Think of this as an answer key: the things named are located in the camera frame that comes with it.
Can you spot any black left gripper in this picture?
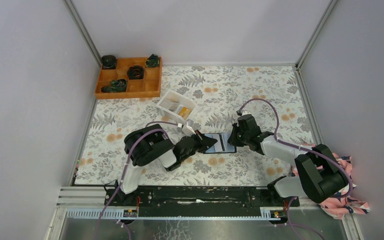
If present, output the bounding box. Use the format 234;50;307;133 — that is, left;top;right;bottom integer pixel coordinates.
179;129;216;163

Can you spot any grey card with black stripe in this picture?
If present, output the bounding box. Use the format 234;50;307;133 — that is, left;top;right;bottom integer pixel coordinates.
214;133;236;153

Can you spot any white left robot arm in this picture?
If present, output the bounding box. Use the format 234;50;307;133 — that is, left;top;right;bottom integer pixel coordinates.
115;123;219;206

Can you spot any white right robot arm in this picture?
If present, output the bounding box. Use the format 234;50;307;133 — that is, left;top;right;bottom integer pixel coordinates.
228;113;353;206

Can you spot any orange card in box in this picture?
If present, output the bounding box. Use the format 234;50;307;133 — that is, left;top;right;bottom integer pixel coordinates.
177;106;192;121

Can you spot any white plastic card box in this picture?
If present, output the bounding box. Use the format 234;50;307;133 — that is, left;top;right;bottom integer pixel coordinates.
156;90;200;124

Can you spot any floral paper table mat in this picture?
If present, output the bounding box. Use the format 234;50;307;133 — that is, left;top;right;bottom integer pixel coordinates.
74;66;314;186

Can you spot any dark green rolled item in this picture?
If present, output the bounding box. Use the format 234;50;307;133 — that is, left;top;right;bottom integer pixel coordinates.
101;79;128;93
145;54;160;68

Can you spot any orange compartment tray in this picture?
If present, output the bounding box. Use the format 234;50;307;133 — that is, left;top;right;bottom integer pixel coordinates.
94;56;163;100

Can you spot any black red rolled item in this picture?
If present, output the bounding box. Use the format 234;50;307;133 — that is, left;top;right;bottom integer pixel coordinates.
126;65;145;80

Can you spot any dark green rolled item front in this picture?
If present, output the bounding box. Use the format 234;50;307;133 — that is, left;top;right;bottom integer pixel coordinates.
101;79;128;93

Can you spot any pink patterned cloth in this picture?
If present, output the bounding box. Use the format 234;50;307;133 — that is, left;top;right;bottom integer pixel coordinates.
291;143;371;220

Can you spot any dark rolled item outside tray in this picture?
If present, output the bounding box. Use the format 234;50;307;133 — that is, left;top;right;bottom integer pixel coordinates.
101;55;117;70

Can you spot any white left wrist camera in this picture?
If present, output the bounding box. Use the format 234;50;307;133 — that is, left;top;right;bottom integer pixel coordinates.
177;122;196;137

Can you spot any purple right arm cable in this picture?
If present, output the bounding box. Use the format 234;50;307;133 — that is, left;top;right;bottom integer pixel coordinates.
237;98;355;240

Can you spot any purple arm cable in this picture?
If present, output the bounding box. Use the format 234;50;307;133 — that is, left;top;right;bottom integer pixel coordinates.
237;98;355;240
94;120;183;240

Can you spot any black metal base rail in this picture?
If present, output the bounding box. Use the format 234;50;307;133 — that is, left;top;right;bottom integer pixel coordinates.
104;185;300;212

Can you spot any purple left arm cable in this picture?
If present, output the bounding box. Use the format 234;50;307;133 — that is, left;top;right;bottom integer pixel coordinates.
94;120;183;240

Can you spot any slotted white cable duct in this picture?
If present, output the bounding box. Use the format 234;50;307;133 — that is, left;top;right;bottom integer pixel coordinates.
66;207;282;221

